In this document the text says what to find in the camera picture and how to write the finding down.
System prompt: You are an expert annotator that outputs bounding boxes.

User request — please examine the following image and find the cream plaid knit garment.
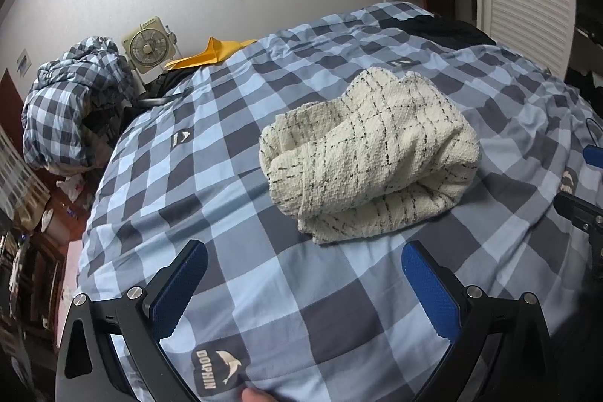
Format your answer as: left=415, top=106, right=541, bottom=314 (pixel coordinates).
left=259, top=67, right=481, bottom=245

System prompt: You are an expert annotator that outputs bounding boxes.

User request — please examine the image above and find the black clothing on bed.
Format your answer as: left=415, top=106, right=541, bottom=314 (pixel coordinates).
left=399, top=15, right=496, bottom=50

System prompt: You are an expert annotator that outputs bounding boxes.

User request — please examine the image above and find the person's left hand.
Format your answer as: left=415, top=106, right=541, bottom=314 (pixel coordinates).
left=241, top=387, right=277, bottom=402

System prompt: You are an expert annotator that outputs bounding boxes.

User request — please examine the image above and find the blue checkered bed cover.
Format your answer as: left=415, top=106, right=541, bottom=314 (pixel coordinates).
left=78, top=2, right=602, bottom=401

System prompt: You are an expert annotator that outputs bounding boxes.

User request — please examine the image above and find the crumpled blue checkered quilt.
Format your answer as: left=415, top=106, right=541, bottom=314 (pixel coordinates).
left=20, top=36, right=138, bottom=176

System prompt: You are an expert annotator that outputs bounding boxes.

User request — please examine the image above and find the beige box fan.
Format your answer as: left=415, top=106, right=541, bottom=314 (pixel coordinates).
left=122, top=16, right=177, bottom=75

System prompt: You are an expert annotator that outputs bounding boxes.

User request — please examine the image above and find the yellow cloth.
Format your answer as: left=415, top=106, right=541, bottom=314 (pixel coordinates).
left=165, top=37, right=257, bottom=70

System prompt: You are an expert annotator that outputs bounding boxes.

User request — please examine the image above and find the white wall switch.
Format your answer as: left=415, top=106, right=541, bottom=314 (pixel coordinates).
left=16, top=49, right=32, bottom=78

